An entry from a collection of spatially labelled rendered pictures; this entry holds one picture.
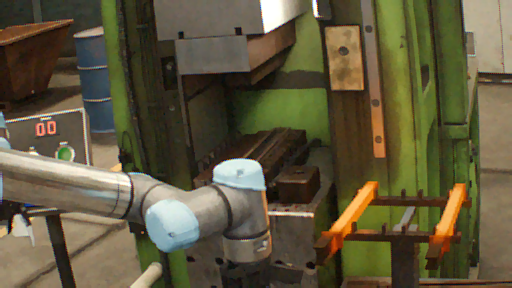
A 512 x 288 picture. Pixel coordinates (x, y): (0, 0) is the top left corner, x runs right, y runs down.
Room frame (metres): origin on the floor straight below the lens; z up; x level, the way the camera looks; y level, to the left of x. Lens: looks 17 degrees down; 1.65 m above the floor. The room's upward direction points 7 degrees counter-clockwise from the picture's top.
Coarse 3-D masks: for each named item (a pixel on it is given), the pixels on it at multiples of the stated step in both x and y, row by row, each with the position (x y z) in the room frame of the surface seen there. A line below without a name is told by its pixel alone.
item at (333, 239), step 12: (360, 192) 1.77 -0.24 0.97; (372, 192) 1.78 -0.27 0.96; (360, 204) 1.69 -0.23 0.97; (348, 216) 1.62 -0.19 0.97; (336, 228) 1.56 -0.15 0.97; (348, 228) 1.59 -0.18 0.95; (324, 240) 1.48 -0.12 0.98; (336, 240) 1.52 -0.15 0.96; (324, 252) 1.47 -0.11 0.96; (324, 264) 1.45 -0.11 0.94
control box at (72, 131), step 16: (64, 112) 2.06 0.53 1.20; (80, 112) 2.06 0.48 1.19; (16, 128) 2.04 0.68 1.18; (32, 128) 2.04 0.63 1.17; (48, 128) 2.03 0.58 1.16; (64, 128) 2.04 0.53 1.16; (80, 128) 2.04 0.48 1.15; (16, 144) 2.01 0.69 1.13; (32, 144) 2.01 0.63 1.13; (48, 144) 2.01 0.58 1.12; (64, 144) 2.01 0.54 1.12; (80, 144) 2.01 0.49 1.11; (80, 160) 1.99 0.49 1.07; (32, 208) 1.92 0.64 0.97; (48, 208) 1.92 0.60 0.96
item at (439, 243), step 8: (456, 184) 1.73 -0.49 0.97; (464, 184) 1.72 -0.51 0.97; (456, 192) 1.68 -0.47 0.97; (448, 200) 1.63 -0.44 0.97; (456, 200) 1.63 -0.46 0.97; (448, 208) 1.59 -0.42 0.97; (456, 208) 1.58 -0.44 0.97; (448, 216) 1.54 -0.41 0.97; (440, 224) 1.50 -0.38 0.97; (448, 224) 1.50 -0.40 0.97; (440, 232) 1.46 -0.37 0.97; (448, 232) 1.46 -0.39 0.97; (432, 240) 1.42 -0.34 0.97; (440, 240) 1.41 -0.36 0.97; (448, 240) 1.42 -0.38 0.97; (432, 248) 1.38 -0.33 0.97; (440, 248) 1.37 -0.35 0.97; (448, 248) 1.41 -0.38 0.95; (432, 256) 1.34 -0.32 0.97; (440, 256) 1.38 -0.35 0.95; (432, 264) 1.34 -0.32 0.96
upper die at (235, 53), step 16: (272, 32) 2.10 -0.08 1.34; (288, 32) 2.24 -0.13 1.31; (176, 48) 1.98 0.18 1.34; (192, 48) 1.97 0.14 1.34; (208, 48) 1.95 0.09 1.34; (224, 48) 1.93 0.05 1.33; (240, 48) 1.92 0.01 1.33; (256, 48) 1.97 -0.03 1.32; (272, 48) 2.09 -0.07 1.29; (192, 64) 1.97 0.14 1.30; (208, 64) 1.95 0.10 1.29; (224, 64) 1.94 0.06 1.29; (240, 64) 1.92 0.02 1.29; (256, 64) 1.96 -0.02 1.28
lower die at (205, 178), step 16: (272, 128) 2.32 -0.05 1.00; (288, 128) 2.31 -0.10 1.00; (240, 144) 2.26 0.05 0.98; (256, 144) 2.18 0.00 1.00; (272, 144) 2.16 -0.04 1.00; (288, 144) 2.17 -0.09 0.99; (304, 144) 2.27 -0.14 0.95; (224, 160) 2.12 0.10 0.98; (256, 160) 2.03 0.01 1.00; (208, 176) 1.98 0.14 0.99; (272, 176) 1.98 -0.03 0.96
